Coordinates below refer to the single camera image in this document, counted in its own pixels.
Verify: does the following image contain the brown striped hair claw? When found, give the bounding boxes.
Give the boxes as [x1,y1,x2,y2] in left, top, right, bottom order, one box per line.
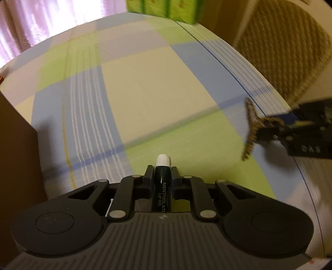
[241,98,286,161]

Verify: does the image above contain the dark green lip gel tube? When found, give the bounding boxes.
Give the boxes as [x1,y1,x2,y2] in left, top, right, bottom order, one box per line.
[151,153,172,213]

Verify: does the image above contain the checked pastel tablecloth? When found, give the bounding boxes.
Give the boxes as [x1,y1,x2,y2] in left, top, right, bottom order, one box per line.
[1,13,331,256]

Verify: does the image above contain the brown cardboard box white inside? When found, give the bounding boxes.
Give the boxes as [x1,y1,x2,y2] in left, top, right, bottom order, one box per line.
[1,95,47,267]

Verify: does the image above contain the green tissue pack bundle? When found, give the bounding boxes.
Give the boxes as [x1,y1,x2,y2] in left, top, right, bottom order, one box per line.
[126,0,203,24]

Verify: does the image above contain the purple curtain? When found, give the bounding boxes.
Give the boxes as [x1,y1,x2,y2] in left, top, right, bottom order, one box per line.
[1,0,127,66]

